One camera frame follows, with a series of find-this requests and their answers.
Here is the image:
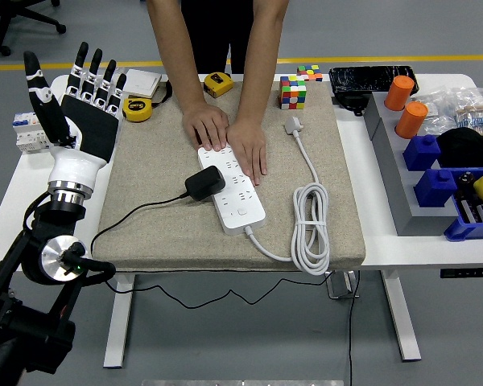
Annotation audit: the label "person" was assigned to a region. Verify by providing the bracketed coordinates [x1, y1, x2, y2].
[179, 0, 254, 76]

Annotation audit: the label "grey stepped block holder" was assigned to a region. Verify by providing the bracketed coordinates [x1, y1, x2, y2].
[364, 92, 458, 237]

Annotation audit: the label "black hanging cable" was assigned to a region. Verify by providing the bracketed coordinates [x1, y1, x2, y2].
[347, 269, 361, 386]

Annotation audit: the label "blue block with knob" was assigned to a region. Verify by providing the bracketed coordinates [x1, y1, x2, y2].
[402, 134, 443, 171]
[413, 168, 458, 208]

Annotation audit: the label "metal bracket under table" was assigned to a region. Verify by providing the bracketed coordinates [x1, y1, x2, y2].
[325, 269, 360, 301]

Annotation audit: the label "person's left hand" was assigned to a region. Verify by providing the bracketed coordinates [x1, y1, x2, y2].
[226, 120, 269, 187]

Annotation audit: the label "grey-brown fabric mat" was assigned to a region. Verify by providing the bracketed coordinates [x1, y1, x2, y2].
[91, 80, 367, 273]

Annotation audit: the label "small colourful puzzle cube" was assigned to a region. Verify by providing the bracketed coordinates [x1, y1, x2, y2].
[296, 64, 324, 83]

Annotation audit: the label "white power strip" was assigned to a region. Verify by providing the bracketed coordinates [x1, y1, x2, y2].
[196, 145, 266, 236]

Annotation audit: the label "clear bag of resistors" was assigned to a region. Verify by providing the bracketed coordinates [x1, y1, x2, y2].
[452, 86, 483, 136]

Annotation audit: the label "black strap loop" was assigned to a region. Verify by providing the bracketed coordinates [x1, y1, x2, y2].
[151, 78, 174, 109]

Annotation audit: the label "white power strip cable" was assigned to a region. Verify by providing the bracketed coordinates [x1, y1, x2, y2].
[244, 115, 332, 277]

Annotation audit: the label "blue plastic bin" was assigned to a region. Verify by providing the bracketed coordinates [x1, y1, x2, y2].
[444, 167, 483, 242]

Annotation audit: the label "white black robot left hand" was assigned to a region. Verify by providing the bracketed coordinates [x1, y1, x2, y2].
[23, 41, 128, 190]

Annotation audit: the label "round yellow tape measure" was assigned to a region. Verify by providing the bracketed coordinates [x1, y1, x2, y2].
[122, 95, 153, 123]

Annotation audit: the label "black table control panel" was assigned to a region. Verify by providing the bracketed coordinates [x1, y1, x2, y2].
[440, 267, 483, 279]

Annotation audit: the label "large colourful puzzle cube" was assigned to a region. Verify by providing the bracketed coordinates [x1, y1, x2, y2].
[279, 74, 308, 110]

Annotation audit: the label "orange cylinder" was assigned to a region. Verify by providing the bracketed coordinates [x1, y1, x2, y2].
[394, 101, 429, 140]
[383, 75, 415, 113]

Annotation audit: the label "dark batteries in bin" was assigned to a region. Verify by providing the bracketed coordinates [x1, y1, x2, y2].
[458, 196, 483, 224]

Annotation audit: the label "black office chair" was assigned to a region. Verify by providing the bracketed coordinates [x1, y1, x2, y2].
[0, 0, 68, 57]

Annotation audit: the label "black plug adapter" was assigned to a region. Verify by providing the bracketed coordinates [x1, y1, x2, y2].
[184, 165, 226, 202]

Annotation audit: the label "square yellow tape measure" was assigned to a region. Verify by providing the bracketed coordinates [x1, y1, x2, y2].
[203, 71, 234, 99]

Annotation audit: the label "person's right hand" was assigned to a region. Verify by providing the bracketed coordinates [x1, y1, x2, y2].
[182, 102, 229, 153]

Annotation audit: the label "white circuit breaker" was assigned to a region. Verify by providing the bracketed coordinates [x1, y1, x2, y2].
[11, 112, 56, 154]

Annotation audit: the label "thin black adapter cord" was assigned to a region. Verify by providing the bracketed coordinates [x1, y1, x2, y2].
[90, 193, 333, 310]

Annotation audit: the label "white wall switch plate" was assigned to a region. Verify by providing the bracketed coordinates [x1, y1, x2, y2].
[120, 68, 163, 99]

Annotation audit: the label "white table leg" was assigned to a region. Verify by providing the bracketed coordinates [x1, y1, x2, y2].
[103, 272, 137, 369]
[380, 269, 423, 362]

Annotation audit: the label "black cracked flat tray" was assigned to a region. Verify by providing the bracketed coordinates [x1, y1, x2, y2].
[328, 65, 420, 97]

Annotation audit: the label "clear bag of small parts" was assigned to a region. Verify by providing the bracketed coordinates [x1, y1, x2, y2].
[411, 90, 462, 136]

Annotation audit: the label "black cloth bundle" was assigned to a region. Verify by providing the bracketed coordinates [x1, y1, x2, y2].
[436, 127, 483, 169]

